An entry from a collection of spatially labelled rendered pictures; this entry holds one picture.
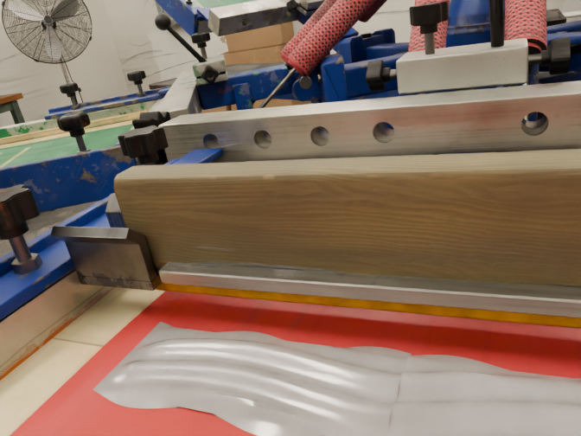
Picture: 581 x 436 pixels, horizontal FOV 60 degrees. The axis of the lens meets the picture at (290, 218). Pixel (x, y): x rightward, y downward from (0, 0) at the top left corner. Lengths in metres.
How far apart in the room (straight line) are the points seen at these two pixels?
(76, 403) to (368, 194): 0.21
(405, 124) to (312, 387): 0.31
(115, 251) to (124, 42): 5.42
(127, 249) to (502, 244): 0.24
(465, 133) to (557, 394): 0.29
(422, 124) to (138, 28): 5.19
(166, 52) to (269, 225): 5.18
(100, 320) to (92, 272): 0.04
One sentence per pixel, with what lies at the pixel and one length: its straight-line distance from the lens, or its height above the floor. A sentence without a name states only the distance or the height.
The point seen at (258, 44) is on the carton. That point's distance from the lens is 4.43.
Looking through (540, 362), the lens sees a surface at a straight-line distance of 0.31.
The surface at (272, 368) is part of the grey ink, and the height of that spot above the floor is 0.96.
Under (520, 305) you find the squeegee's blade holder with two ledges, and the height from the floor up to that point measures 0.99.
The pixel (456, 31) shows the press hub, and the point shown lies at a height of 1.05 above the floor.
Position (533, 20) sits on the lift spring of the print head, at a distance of 0.74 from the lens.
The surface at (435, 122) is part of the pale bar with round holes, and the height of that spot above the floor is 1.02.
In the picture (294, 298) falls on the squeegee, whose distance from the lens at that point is 0.34.
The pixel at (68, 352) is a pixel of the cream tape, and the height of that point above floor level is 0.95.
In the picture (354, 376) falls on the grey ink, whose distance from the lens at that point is 0.28.
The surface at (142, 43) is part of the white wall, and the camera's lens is 5.62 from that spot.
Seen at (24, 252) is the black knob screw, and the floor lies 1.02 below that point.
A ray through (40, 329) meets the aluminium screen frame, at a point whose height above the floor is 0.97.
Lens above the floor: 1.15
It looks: 23 degrees down
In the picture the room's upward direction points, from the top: 10 degrees counter-clockwise
